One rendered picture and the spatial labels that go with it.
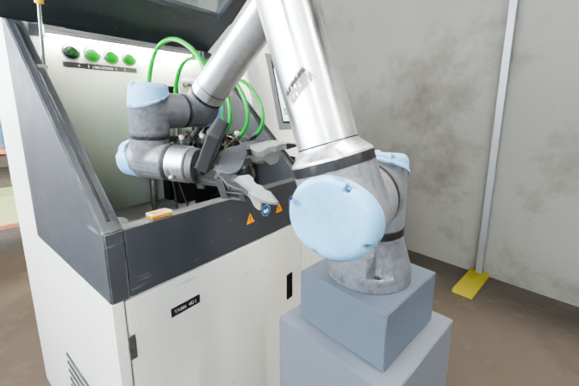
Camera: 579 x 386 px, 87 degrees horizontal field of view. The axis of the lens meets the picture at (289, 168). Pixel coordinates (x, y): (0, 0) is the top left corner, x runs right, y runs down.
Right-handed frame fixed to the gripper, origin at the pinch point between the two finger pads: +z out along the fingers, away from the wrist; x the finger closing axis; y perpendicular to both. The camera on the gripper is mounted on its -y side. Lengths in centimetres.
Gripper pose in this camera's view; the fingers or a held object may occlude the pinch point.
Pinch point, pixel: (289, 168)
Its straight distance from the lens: 56.3
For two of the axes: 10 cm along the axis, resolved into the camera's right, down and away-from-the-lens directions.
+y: 0.6, 7.0, 7.2
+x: -2.1, 7.1, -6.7
